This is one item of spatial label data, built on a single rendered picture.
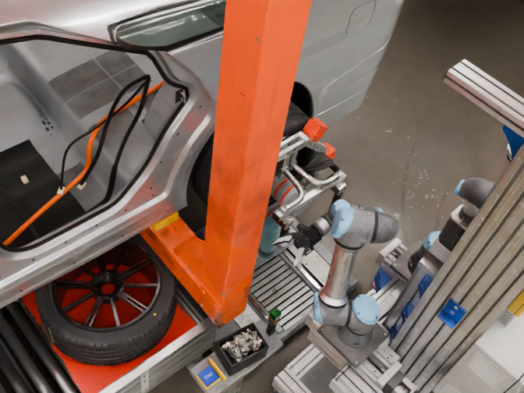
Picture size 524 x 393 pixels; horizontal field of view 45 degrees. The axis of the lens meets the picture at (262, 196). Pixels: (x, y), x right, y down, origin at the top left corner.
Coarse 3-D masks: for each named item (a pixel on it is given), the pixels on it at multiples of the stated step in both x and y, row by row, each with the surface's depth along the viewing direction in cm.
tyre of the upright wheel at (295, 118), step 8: (288, 112) 294; (296, 112) 298; (288, 120) 289; (296, 120) 292; (304, 120) 296; (288, 128) 289; (296, 128) 294; (208, 144) 290; (200, 152) 293; (208, 152) 290; (200, 160) 294; (208, 160) 290; (200, 168) 295; (208, 168) 291; (192, 176) 302; (200, 176) 296; (208, 176) 292; (296, 176) 333; (192, 184) 307; (200, 184) 300; (208, 184) 295; (200, 192) 305; (208, 192) 296; (272, 200) 333
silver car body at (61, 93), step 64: (0, 0) 191; (64, 0) 202; (128, 0) 214; (192, 0) 227; (320, 0) 266; (384, 0) 298; (0, 64) 340; (64, 64) 315; (128, 64) 317; (192, 64) 237; (320, 64) 299; (0, 128) 302; (64, 128) 311; (128, 128) 295; (192, 128) 268; (0, 192) 289; (64, 192) 290; (128, 192) 273; (0, 256) 238; (64, 256) 265
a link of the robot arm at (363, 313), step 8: (360, 296) 252; (368, 296) 253; (352, 304) 250; (360, 304) 250; (368, 304) 251; (376, 304) 252; (352, 312) 250; (360, 312) 248; (368, 312) 249; (376, 312) 250; (352, 320) 250; (360, 320) 249; (368, 320) 248; (376, 320) 251; (352, 328) 256; (360, 328) 253; (368, 328) 254
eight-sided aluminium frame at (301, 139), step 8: (296, 136) 291; (304, 136) 292; (288, 144) 291; (296, 144) 288; (304, 144) 291; (312, 144) 297; (320, 144) 304; (280, 152) 284; (288, 152) 286; (312, 152) 316; (280, 160) 286; (312, 176) 326; (304, 184) 328; (272, 208) 328
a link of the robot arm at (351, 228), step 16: (352, 208) 230; (336, 224) 230; (352, 224) 226; (368, 224) 226; (336, 240) 233; (352, 240) 229; (368, 240) 229; (336, 256) 237; (352, 256) 235; (336, 272) 240; (336, 288) 243; (320, 304) 249; (336, 304) 246; (320, 320) 251; (336, 320) 250
